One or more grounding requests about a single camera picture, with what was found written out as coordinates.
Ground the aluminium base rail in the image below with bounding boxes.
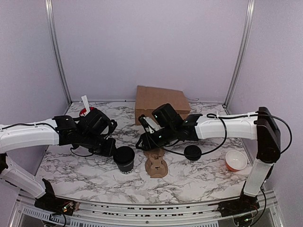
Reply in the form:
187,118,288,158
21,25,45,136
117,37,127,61
8,191,286,227

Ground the black plastic cup lid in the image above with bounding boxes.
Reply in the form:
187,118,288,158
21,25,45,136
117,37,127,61
113,146,135,165
184,145,202,161

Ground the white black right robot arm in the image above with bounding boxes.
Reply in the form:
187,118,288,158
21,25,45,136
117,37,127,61
135,104,284,217

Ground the red cylindrical container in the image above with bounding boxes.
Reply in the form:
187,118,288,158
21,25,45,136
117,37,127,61
79,107,94,117

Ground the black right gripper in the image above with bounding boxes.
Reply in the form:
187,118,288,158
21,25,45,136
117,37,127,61
135,125,177,152

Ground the brown pulp cup carrier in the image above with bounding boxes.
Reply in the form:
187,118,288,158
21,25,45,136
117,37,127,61
144,148,168,178

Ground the aluminium frame post right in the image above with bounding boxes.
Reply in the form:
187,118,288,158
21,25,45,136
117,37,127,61
223,0,256,109

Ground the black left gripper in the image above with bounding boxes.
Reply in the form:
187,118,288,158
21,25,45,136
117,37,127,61
80,132,118,157

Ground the brown cardboard box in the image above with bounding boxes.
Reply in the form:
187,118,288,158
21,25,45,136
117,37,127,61
134,86,191,125

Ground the aluminium frame post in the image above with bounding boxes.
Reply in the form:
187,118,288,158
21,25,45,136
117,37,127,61
223,0,256,109
45,0,72,105

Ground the aluminium frame post left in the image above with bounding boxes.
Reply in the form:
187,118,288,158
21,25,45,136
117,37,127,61
45,0,72,105

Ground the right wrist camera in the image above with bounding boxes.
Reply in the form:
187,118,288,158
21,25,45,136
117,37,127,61
138,103,183,133

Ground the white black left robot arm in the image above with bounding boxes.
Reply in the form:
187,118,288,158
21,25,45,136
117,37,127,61
0,114,117,216

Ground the orange white bowl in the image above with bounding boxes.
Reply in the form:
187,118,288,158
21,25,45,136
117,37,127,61
225,150,247,172

